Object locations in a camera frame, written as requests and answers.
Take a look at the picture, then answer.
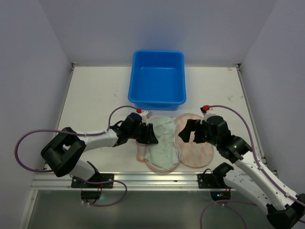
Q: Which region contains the aluminium mounting rail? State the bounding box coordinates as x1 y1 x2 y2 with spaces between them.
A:
32 170 281 191

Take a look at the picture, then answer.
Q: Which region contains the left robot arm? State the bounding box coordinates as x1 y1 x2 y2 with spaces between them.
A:
41 113 158 182

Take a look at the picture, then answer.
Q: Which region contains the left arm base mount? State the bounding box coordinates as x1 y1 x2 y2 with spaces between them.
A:
71 173 114 204

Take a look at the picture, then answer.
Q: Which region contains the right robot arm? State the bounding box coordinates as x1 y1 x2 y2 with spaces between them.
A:
179 115 305 229

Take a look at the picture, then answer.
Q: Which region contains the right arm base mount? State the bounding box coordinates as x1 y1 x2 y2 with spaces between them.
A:
197 168 231 201

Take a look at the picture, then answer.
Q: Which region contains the light green bra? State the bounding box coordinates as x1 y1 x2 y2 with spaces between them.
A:
144 116 179 170

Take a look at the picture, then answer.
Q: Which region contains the blue plastic bin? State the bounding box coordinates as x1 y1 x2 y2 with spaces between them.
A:
128 50 187 111

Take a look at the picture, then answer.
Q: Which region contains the floral mesh laundry bag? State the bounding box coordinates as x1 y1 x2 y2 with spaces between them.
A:
136 113 214 173

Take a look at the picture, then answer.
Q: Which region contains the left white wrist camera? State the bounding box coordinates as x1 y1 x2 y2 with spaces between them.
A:
139 110 152 122

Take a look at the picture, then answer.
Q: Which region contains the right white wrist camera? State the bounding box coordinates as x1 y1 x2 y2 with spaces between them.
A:
200 105 216 124

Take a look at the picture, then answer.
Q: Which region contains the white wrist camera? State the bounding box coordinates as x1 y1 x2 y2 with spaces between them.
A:
139 110 152 122
200 105 216 124

